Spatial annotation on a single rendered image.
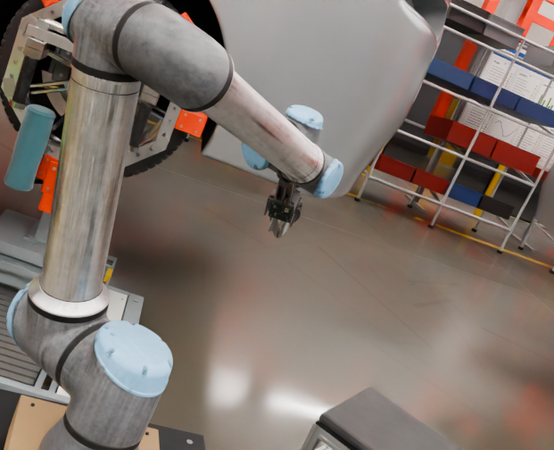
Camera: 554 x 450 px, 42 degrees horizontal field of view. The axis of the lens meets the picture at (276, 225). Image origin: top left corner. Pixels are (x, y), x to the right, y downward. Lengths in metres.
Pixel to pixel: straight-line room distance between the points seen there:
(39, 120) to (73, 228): 1.04
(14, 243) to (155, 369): 1.41
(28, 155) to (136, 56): 1.27
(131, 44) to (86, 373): 0.58
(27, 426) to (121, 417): 0.25
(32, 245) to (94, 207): 1.40
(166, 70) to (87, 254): 0.39
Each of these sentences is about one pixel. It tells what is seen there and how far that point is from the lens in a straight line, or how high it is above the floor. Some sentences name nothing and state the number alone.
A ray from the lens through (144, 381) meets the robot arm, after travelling 1.30.
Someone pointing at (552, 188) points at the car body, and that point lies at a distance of 4.22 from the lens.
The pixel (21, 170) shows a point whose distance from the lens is 2.34.
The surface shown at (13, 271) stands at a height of 0.14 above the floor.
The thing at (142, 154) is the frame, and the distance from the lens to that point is 2.40.
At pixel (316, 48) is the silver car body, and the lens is 2.45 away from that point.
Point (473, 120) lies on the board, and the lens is 7.82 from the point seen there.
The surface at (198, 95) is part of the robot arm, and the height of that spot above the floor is 1.12.
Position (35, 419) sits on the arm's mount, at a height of 0.39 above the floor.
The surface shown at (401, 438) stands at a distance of 2.16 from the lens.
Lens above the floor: 1.28
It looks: 15 degrees down
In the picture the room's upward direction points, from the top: 24 degrees clockwise
